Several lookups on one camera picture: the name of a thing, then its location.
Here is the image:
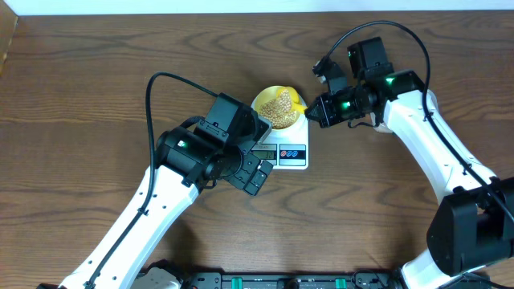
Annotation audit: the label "yellow plastic measuring scoop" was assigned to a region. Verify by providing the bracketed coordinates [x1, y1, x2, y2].
[276, 87, 307, 114]

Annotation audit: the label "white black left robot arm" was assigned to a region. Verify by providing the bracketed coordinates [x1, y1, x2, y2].
[59, 93, 272, 288]

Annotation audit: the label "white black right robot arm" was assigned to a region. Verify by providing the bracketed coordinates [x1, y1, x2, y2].
[305, 37, 513, 288]

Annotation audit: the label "yellow plastic bowl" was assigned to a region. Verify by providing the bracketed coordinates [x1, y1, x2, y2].
[254, 86, 303, 121]

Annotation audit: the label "soybeans in yellow bowl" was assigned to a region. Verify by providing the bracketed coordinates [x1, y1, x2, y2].
[259, 88, 296, 129]

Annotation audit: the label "white digital kitchen scale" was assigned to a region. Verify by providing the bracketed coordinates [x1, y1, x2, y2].
[251, 115, 309, 170]

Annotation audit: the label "clear plastic bean container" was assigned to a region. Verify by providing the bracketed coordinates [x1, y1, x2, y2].
[370, 112, 393, 134]

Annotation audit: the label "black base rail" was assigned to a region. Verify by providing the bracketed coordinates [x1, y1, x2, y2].
[180, 270, 403, 289]

